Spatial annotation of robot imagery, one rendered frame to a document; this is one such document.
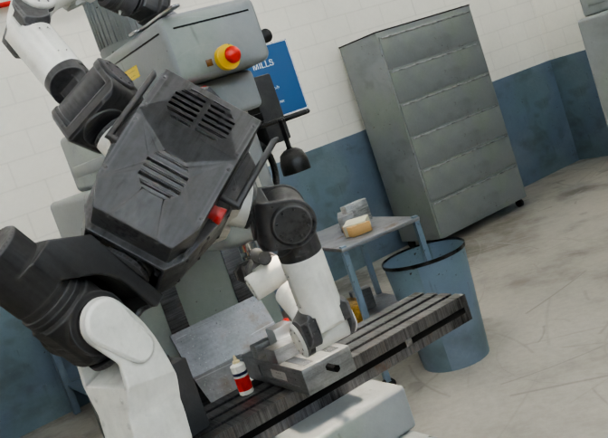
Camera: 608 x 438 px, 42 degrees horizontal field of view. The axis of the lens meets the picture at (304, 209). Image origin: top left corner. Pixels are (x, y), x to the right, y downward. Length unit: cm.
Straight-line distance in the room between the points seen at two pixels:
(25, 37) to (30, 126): 462
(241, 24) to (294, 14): 552
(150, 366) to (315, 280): 38
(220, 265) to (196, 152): 114
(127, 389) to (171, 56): 81
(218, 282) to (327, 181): 488
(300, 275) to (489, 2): 767
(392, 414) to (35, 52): 121
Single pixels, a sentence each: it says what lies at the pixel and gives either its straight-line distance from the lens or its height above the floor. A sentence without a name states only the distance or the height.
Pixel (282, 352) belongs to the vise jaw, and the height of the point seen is 101.
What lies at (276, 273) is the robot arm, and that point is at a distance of 188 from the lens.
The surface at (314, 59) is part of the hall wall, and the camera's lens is 747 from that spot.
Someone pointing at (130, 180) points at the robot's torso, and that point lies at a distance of 138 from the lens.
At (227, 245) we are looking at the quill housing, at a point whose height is 133.
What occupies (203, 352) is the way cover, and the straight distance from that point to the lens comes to 244.
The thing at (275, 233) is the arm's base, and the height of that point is 139.
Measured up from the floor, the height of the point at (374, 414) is 81.
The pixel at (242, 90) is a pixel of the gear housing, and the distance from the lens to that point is 203.
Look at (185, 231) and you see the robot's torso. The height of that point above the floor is 146.
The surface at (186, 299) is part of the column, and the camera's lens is 245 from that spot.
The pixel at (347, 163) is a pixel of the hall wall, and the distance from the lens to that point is 747.
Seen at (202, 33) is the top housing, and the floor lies 183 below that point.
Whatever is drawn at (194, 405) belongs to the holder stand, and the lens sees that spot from 204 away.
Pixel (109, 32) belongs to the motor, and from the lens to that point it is 228.
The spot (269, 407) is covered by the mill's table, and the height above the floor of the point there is 91.
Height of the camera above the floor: 159
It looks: 7 degrees down
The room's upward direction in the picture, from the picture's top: 19 degrees counter-clockwise
